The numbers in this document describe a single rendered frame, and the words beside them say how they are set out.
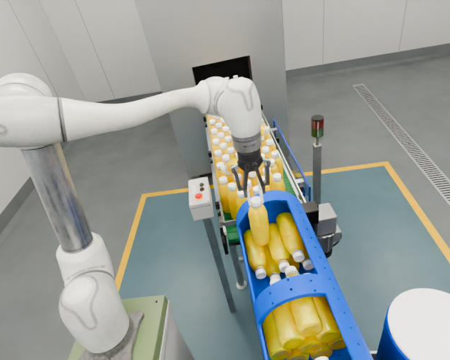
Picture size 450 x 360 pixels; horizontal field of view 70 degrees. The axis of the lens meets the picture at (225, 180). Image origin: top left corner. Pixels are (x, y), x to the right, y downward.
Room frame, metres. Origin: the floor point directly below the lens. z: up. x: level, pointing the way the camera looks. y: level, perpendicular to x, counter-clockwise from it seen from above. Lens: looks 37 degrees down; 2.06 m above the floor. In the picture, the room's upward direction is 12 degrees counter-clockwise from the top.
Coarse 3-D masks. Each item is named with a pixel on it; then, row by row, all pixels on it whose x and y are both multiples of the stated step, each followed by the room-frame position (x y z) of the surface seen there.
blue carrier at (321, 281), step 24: (288, 192) 0.95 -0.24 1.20; (240, 216) 0.91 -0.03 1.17; (240, 240) 0.84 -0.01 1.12; (312, 240) 0.70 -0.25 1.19; (264, 288) 0.69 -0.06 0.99; (288, 288) 0.52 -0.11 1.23; (312, 288) 0.51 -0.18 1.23; (336, 288) 0.52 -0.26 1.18; (264, 312) 0.49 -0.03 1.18; (336, 312) 0.43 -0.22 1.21; (360, 336) 0.38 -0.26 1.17
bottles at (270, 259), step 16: (272, 224) 0.90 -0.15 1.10; (272, 240) 0.82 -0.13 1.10; (256, 256) 0.77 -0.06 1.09; (272, 256) 0.76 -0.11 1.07; (288, 256) 0.74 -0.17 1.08; (256, 272) 0.71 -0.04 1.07; (272, 272) 0.73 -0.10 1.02; (272, 320) 0.51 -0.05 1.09; (272, 336) 0.46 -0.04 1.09; (304, 336) 0.44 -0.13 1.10; (272, 352) 0.42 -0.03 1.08; (288, 352) 0.42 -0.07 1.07; (304, 352) 0.42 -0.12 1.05; (320, 352) 0.42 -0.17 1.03
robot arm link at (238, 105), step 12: (228, 84) 0.85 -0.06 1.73; (240, 84) 0.83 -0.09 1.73; (252, 84) 0.83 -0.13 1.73; (228, 96) 0.82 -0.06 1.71; (240, 96) 0.80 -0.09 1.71; (252, 96) 0.81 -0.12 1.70; (216, 108) 0.90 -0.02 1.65; (228, 108) 0.82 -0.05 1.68; (240, 108) 0.80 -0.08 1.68; (252, 108) 0.80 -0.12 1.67; (228, 120) 0.83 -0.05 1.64; (240, 120) 0.80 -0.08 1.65; (252, 120) 0.80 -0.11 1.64; (240, 132) 0.80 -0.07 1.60; (252, 132) 0.80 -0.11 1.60
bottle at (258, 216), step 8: (256, 208) 0.83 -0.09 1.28; (264, 208) 0.84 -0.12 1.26; (256, 216) 0.81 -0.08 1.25; (264, 216) 0.82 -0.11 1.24; (256, 224) 0.81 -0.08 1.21; (264, 224) 0.81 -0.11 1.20; (256, 232) 0.81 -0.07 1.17; (264, 232) 0.81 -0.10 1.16; (256, 240) 0.81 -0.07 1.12; (264, 240) 0.81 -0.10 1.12
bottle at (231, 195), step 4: (236, 188) 1.20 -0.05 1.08; (228, 192) 1.19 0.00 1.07; (232, 192) 1.18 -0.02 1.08; (236, 192) 1.18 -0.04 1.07; (228, 196) 1.18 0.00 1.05; (232, 196) 1.17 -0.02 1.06; (236, 196) 1.17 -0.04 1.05; (228, 200) 1.18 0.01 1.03; (232, 200) 1.16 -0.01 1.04; (232, 204) 1.17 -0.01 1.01; (232, 208) 1.17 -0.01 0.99; (236, 208) 1.16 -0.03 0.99; (232, 212) 1.17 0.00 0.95; (236, 212) 1.16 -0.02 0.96; (232, 216) 1.18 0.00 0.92
